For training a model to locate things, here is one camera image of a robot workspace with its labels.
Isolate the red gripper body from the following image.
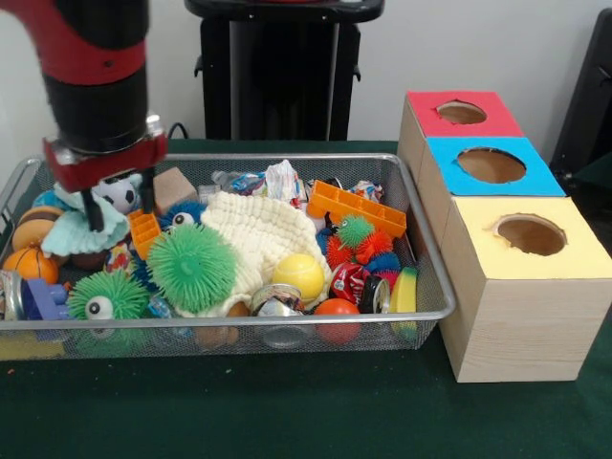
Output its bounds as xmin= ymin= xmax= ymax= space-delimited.
xmin=43 ymin=132 xmax=169 ymax=194

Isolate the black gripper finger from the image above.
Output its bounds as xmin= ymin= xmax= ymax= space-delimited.
xmin=81 ymin=186 xmax=106 ymax=233
xmin=140 ymin=164 xmax=158 ymax=213

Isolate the wooden box with three holes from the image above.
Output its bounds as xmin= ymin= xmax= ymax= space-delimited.
xmin=397 ymin=91 xmax=612 ymax=383

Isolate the small soccer ball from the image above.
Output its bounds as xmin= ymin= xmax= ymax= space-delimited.
xmin=98 ymin=175 xmax=142 ymax=214

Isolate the brown wooden cube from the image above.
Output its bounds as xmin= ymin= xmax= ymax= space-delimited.
xmin=153 ymin=167 xmax=199 ymax=213

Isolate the mint green cloth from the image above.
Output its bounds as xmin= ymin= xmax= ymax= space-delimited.
xmin=40 ymin=186 xmax=131 ymax=257

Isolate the orange plastic toy piece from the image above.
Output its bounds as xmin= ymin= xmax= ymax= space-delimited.
xmin=127 ymin=210 xmax=162 ymax=261

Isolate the green spiky googly-eyed toy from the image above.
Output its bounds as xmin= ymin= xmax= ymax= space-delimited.
xmin=67 ymin=271 xmax=151 ymax=324

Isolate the large green spiky ball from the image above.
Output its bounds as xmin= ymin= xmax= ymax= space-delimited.
xmin=146 ymin=223 xmax=237 ymax=314

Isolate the cream waffle cloth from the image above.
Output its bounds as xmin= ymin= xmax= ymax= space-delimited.
xmin=177 ymin=192 xmax=333 ymax=318

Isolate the yellow ball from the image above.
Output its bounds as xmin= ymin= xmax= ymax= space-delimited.
xmin=272 ymin=252 xmax=326 ymax=301

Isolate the orange plastic tray block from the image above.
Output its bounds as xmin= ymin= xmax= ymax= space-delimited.
xmin=306 ymin=180 xmax=407 ymax=238

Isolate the red-orange ball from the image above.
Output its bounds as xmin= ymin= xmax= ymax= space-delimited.
xmin=314 ymin=297 xmax=362 ymax=343

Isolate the green cloth table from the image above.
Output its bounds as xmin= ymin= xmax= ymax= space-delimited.
xmin=0 ymin=139 xmax=612 ymax=459

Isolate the black floor stand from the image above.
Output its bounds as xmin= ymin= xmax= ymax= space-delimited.
xmin=553 ymin=8 xmax=612 ymax=192

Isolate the wire mesh bin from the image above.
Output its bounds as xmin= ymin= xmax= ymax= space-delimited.
xmin=0 ymin=153 xmax=458 ymax=361

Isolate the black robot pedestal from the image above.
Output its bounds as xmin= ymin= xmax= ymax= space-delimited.
xmin=185 ymin=0 xmax=388 ymax=142

